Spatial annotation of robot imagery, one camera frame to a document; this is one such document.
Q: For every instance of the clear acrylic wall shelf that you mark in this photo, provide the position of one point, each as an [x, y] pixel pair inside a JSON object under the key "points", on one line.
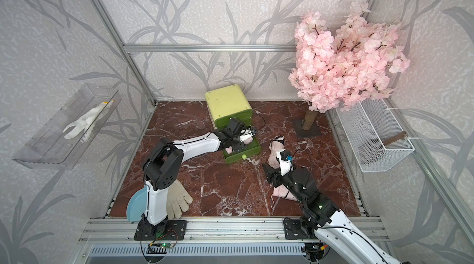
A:
{"points": [[60, 144]]}

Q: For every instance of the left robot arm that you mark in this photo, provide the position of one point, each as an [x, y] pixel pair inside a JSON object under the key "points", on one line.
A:
{"points": [[162, 167]]}

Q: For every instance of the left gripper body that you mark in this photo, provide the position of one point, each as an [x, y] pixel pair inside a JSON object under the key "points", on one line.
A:
{"points": [[236, 144]]}

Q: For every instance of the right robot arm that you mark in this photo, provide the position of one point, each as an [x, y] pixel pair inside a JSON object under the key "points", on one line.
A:
{"points": [[342, 235]]}

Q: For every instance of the green drawer cabinet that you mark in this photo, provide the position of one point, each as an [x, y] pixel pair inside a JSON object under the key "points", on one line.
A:
{"points": [[226, 103]]}

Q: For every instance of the brush in basket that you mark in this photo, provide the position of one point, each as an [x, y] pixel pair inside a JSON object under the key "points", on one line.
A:
{"points": [[374, 149]]}

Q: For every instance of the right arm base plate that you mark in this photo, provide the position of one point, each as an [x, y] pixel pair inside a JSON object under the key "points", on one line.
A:
{"points": [[296, 229]]}

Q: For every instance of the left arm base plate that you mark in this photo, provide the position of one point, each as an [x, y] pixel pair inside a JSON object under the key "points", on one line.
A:
{"points": [[173, 230]]}

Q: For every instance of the pink cherry blossom tree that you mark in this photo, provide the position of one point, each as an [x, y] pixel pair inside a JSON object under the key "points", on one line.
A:
{"points": [[339, 69]]}

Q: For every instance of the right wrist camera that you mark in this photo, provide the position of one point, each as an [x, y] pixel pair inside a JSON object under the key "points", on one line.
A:
{"points": [[285, 160]]}

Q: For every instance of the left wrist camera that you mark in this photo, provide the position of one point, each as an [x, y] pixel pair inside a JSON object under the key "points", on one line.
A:
{"points": [[247, 135]]}

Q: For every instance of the green bottom drawer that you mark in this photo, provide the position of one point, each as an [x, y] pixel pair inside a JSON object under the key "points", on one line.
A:
{"points": [[241, 151]]}

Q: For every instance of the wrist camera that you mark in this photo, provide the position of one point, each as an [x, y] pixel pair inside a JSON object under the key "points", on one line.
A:
{"points": [[285, 160], [247, 135]]}

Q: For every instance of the pink umbrella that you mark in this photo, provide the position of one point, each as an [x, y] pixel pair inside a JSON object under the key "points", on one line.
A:
{"points": [[276, 146], [240, 145], [282, 192]]}

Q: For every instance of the blue dustpan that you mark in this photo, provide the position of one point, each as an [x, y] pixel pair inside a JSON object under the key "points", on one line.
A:
{"points": [[137, 205]]}

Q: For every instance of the white work glove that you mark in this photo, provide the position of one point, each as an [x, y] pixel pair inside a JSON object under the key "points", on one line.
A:
{"points": [[178, 200]]}

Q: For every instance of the white wire basket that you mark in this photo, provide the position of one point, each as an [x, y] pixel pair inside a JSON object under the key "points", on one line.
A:
{"points": [[370, 119]]}

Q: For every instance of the aluminium front rail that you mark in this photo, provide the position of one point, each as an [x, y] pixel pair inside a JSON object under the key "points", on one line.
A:
{"points": [[218, 230]]}

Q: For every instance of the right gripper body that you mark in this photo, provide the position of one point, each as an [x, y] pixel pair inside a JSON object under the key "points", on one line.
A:
{"points": [[288, 182]]}

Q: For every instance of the white glove on shelf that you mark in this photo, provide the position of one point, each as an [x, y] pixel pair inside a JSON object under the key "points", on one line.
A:
{"points": [[86, 124]]}

